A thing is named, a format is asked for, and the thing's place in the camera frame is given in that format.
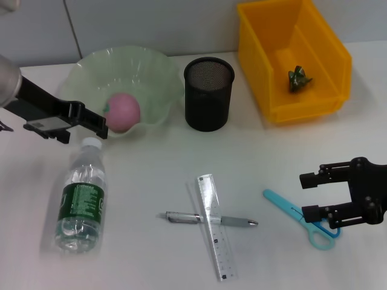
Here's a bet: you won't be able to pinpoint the green plastic wrapper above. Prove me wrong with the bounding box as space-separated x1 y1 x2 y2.
287 65 314 94

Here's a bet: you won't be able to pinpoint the clear green-label water bottle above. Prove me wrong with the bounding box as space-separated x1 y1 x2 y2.
54 137 108 253

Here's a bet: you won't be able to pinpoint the yellow plastic bin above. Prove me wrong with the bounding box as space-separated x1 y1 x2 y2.
236 0 353 126

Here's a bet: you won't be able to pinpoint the pale green wavy fruit plate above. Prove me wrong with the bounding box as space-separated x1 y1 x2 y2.
59 45 184 140

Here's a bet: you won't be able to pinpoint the transparent plastic ruler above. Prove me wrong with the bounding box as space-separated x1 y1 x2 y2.
197 173 239 283

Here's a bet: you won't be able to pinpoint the dark left wrist camera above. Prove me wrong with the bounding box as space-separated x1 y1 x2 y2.
22 116 72 144

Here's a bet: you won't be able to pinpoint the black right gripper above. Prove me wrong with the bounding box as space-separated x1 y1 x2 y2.
299 156 387 230

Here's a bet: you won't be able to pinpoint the black mesh pen holder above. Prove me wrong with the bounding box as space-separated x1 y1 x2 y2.
183 57 236 132

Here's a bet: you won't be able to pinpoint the light blue scissors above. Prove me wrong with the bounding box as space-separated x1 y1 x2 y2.
262 188 342 251

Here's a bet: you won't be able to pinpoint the pink toy peach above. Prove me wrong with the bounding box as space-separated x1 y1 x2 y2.
102 92 141 134

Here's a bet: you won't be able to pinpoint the grey clear ballpoint pen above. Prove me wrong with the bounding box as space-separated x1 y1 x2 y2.
156 210 259 228

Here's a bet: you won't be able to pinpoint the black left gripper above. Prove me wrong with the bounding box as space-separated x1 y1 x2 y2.
5 74 109 140

